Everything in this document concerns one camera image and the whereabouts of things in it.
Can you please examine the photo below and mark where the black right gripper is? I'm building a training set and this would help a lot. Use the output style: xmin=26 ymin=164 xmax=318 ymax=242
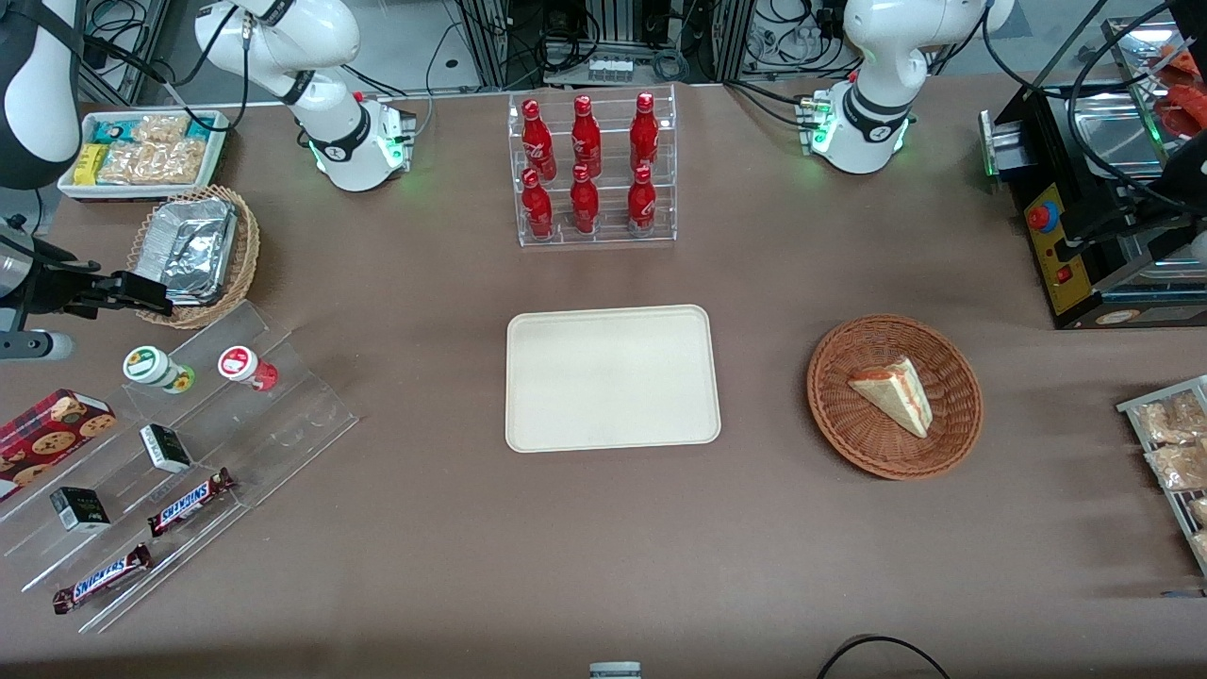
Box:
xmin=19 ymin=241 xmax=176 ymax=319

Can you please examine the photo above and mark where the silver foil tray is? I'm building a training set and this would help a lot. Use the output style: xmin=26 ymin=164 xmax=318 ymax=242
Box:
xmin=132 ymin=197 xmax=239 ymax=308

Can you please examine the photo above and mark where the red gum bottle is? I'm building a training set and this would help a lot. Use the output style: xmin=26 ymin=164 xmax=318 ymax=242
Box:
xmin=218 ymin=346 xmax=280 ymax=393

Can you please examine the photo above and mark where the beige plastic tray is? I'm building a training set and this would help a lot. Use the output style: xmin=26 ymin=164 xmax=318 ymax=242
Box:
xmin=505 ymin=304 xmax=722 ymax=455

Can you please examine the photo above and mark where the white snack bin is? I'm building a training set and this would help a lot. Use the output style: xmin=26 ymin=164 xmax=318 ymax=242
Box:
xmin=57 ymin=108 xmax=231 ymax=203

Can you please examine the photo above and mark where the oval tan wicker basket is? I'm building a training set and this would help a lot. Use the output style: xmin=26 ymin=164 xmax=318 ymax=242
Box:
xmin=125 ymin=185 xmax=262 ymax=330

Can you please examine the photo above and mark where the clear bag of crackers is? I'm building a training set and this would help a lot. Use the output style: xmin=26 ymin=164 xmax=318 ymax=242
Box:
xmin=98 ymin=140 xmax=207 ymax=187
xmin=132 ymin=114 xmax=191 ymax=144

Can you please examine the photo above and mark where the yellow snack pack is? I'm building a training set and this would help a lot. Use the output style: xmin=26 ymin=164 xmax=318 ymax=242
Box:
xmin=74 ymin=142 xmax=110 ymax=188

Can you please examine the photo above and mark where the small black box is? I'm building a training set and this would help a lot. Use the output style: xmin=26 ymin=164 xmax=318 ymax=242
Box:
xmin=50 ymin=486 xmax=112 ymax=533
xmin=140 ymin=423 xmax=193 ymax=474

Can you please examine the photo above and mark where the red plaid cookie box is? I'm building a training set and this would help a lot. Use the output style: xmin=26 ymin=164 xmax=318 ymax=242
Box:
xmin=0 ymin=389 xmax=118 ymax=502

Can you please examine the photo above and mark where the clear acrylic stepped stand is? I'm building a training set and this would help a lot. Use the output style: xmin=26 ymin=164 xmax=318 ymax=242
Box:
xmin=0 ymin=300 xmax=360 ymax=635

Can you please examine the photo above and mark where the brown Snickers bar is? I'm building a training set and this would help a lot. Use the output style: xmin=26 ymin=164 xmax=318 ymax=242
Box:
xmin=52 ymin=543 xmax=153 ymax=616
xmin=148 ymin=468 xmax=237 ymax=538

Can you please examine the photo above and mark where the red cola bottle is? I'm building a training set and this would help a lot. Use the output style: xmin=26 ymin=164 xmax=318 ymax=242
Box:
xmin=521 ymin=99 xmax=556 ymax=181
xmin=521 ymin=169 xmax=554 ymax=240
xmin=570 ymin=94 xmax=603 ymax=179
xmin=629 ymin=91 xmax=660 ymax=176
xmin=626 ymin=165 xmax=657 ymax=233
xmin=570 ymin=165 xmax=601 ymax=235

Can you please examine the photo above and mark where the clear acrylic bottle rack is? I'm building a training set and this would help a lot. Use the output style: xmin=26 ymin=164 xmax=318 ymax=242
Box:
xmin=507 ymin=83 xmax=678 ymax=249

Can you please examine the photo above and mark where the round brown wicker basket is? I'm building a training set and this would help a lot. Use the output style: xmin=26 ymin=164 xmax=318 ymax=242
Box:
xmin=806 ymin=314 xmax=984 ymax=482

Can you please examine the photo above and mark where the wrapped triangle sandwich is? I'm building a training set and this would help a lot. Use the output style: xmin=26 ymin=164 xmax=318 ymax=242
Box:
xmin=847 ymin=356 xmax=934 ymax=439

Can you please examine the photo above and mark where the black sealing machine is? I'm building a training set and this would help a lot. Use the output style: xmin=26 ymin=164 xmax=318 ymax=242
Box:
xmin=979 ymin=17 xmax=1207 ymax=331

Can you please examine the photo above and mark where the clear bag of snacks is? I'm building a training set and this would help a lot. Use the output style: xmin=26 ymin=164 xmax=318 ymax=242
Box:
xmin=1145 ymin=443 xmax=1207 ymax=492
xmin=1134 ymin=390 xmax=1207 ymax=446

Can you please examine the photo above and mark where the black cable loop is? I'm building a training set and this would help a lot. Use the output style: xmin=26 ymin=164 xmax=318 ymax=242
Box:
xmin=815 ymin=634 xmax=954 ymax=679

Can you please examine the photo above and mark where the grey wire rack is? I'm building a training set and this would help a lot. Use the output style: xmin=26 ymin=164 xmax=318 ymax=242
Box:
xmin=1116 ymin=374 xmax=1207 ymax=578

